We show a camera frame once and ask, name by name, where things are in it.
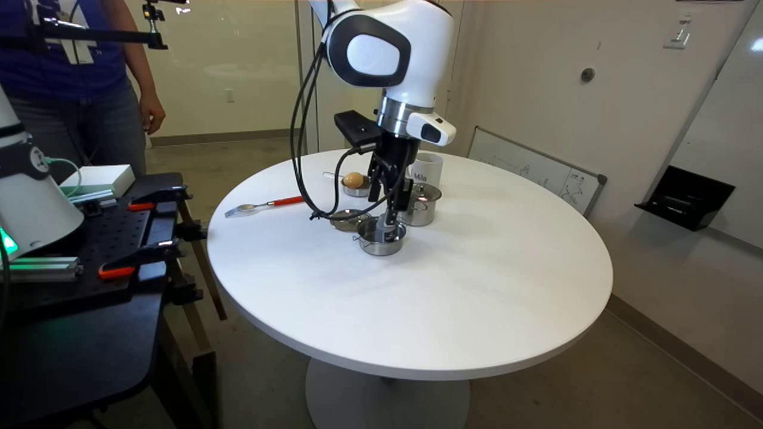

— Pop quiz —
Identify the black clamp with orange handle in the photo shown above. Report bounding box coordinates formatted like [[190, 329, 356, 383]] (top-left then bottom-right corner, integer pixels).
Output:
[[126, 185, 193, 213], [98, 238, 207, 281]]

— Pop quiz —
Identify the spoon with orange handle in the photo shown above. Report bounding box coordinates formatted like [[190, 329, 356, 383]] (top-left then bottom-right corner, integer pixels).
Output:
[[224, 195, 306, 219]]

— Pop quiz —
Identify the small framed whiteboard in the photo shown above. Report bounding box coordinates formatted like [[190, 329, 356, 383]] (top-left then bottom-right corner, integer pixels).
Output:
[[466, 126, 608, 219]]

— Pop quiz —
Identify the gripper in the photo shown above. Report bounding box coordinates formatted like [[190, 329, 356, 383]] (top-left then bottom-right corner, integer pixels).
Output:
[[368, 131, 419, 234]]

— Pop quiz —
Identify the white flat box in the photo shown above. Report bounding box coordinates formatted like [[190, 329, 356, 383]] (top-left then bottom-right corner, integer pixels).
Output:
[[59, 164, 137, 201]]

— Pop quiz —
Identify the small open steel pot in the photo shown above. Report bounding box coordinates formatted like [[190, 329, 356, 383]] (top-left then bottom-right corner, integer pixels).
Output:
[[353, 216, 410, 257]]

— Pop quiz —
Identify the white mug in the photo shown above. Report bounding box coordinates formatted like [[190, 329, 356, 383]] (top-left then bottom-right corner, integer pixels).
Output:
[[411, 153, 445, 189]]

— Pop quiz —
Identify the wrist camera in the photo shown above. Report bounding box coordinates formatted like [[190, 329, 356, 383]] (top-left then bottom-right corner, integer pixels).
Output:
[[334, 110, 383, 150]]

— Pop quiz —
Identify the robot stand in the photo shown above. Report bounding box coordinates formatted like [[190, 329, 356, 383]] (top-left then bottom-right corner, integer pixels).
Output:
[[0, 172, 228, 429]]

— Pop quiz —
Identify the steel pot lid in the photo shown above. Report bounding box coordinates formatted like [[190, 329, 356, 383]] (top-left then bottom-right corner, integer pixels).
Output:
[[330, 209, 371, 233]]

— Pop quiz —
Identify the black marker tray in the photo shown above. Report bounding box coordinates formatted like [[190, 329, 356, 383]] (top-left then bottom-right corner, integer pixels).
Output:
[[634, 165, 736, 232]]

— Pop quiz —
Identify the wall switch plate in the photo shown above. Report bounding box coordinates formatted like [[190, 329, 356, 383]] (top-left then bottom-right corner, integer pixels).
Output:
[[663, 14, 694, 50]]

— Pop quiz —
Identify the steel pot with lid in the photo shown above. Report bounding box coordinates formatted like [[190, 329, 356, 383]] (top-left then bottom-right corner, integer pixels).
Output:
[[398, 182, 443, 228]]

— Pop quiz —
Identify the camera on mount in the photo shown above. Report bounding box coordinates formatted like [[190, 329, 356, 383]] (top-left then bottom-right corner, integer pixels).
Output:
[[0, 0, 192, 52]]

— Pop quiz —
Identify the large wall whiteboard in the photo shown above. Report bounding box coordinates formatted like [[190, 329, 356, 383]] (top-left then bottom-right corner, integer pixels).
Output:
[[643, 0, 763, 252]]

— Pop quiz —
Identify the person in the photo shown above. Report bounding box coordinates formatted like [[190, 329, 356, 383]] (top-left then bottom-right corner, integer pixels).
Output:
[[0, 0, 167, 181]]

